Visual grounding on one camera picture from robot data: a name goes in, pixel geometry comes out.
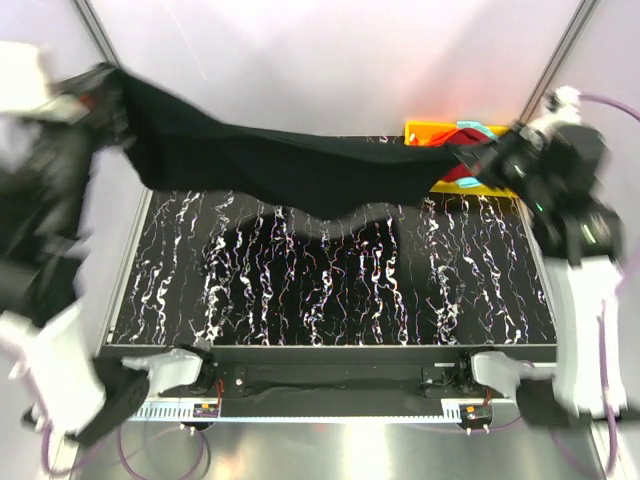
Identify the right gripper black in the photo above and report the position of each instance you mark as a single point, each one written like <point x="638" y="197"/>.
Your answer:
<point x="486" y="160"/>

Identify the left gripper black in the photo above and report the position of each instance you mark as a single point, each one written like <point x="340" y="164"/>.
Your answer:
<point x="94" y="89"/>

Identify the black t shirt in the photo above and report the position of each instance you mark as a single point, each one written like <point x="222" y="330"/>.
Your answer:
<point x="177" y="147"/>

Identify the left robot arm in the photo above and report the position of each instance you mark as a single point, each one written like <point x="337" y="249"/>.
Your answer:
<point x="84" y="396"/>

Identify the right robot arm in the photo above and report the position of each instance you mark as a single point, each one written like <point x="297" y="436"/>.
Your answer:
<point x="580" y="242"/>

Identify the teal t shirt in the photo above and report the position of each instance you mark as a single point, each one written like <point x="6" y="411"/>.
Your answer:
<point x="488" y="131"/>

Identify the dark red t shirt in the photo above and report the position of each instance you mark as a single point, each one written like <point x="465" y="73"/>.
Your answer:
<point x="463" y="137"/>

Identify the orange t shirt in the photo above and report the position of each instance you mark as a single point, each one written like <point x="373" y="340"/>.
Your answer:
<point x="440" y="138"/>

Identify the yellow plastic bin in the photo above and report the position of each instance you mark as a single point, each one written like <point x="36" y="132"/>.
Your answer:
<point x="432" y="134"/>

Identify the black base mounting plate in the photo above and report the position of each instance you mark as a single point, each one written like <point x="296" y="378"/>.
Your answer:
<point x="365" y="379"/>

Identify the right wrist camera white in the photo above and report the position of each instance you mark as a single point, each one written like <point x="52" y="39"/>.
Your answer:
<point x="560" y="107"/>

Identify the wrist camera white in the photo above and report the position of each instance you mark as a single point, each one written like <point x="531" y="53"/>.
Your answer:
<point x="560" y="107"/>
<point x="26" y="90"/>

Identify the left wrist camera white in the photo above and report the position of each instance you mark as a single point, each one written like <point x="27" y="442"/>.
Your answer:
<point x="26" y="90"/>

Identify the aluminium frame post left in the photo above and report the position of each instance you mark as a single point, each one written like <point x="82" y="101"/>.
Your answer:
<point x="96" y="31"/>

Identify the aluminium frame post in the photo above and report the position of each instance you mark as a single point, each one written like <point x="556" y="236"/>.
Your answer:
<point x="577" y="24"/>
<point x="96" y="31"/>

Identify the aluminium frame post right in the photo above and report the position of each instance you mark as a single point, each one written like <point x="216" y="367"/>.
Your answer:
<point x="577" y="24"/>

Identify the white slotted cable duct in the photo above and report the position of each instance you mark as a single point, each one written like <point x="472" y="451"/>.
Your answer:
<point x="185" y="411"/>

